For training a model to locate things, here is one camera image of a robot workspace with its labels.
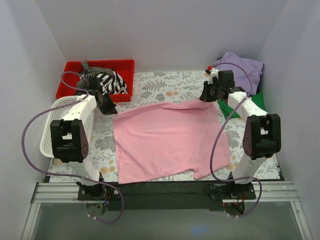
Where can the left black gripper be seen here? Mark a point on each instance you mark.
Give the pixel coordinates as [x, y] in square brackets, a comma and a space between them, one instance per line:
[105, 104]

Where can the black white striped shirt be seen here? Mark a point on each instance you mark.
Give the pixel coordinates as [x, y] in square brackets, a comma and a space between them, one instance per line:
[112, 83]

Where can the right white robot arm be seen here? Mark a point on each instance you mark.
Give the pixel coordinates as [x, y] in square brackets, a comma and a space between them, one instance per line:
[261, 139]

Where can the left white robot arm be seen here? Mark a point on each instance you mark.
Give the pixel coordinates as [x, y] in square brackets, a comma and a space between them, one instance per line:
[70, 143]

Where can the pink t shirt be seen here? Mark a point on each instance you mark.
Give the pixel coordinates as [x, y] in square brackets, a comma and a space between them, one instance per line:
[165, 139]

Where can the folded green shirt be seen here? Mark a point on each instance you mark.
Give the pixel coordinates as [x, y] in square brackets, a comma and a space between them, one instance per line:
[227, 110]

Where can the floral table mat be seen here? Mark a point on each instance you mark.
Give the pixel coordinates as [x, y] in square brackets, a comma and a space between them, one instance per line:
[154, 87]

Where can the white plastic basket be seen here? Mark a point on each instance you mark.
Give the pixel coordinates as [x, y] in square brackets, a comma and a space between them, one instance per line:
[74, 108]

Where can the red plastic bin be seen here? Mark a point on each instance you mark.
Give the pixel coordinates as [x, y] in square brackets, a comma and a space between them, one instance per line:
[124, 67]

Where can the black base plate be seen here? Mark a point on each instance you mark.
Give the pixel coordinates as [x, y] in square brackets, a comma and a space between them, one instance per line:
[167, 195]

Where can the aluminium rail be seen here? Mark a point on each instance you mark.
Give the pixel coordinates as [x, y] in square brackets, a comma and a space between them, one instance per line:
[272, 191]

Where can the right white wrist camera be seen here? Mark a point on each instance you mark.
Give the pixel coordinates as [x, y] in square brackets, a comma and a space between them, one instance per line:
[211, 72]

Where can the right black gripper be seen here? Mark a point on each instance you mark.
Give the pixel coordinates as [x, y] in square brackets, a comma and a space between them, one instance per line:
[206, 92]

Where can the folded purple shirt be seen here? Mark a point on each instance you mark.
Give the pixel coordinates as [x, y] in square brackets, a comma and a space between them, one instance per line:
[247, 70]

